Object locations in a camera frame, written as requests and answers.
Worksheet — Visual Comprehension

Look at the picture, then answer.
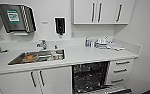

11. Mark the stainless steel dishwasher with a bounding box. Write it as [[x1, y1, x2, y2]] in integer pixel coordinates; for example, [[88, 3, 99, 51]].
[[71, 60, 134, 94]]

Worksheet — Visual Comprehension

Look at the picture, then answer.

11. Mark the small blue bottle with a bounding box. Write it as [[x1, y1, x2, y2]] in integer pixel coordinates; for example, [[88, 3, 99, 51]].
[[84, 37, 91, 48]]

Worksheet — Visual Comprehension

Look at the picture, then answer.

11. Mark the small white cup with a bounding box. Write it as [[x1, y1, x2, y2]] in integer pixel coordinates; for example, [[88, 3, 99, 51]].
[[89, 39, 96, 48]]

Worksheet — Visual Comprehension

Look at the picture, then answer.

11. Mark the small chrome sink fitting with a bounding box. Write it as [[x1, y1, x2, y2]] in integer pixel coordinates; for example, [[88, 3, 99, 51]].
[[54, 44, 59, 50]]

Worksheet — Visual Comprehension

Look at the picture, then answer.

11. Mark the white mug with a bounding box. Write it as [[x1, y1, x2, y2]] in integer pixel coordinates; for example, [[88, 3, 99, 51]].
[[52, 52, 65, 61]]

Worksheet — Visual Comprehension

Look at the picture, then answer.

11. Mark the white dish stack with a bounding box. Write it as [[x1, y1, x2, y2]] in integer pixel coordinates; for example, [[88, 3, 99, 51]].
[[94, 36, 110, 49]]

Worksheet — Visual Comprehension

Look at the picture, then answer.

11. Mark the black soap dispenser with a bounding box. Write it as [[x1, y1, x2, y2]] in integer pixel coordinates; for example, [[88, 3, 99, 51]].
[[54, 16, 67, 36]]

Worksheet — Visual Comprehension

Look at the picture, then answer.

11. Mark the chrome faucet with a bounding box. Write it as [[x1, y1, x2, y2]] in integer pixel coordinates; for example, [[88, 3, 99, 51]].
[[36, 39, 48, 51]]

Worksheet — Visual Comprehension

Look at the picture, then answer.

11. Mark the stainless steel sink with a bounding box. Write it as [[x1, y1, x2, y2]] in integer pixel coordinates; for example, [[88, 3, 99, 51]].
[[7, 48, 66, 66]]

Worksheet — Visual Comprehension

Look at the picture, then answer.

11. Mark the orange stained bowl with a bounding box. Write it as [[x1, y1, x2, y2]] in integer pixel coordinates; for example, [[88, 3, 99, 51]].
[[22, 53, 37, 63]]

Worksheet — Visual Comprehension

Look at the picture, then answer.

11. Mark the white narrow drawer unit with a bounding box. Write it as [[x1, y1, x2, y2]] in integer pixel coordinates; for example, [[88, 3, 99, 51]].
[[105, 58, 135, 86]]

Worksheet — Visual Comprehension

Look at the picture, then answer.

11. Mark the steel paper towel dispenser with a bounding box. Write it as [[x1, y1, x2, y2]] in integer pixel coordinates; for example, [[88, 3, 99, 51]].
[[0, 2, 37, 35]]

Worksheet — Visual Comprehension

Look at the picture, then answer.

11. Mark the white wall cabinet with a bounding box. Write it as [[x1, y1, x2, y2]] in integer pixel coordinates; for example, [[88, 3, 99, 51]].
[[73, 0, 136, 25]]

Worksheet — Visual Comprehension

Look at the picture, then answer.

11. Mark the small wall label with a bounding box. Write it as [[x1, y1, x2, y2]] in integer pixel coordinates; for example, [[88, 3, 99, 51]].
[[41, 21, 49, 25]]

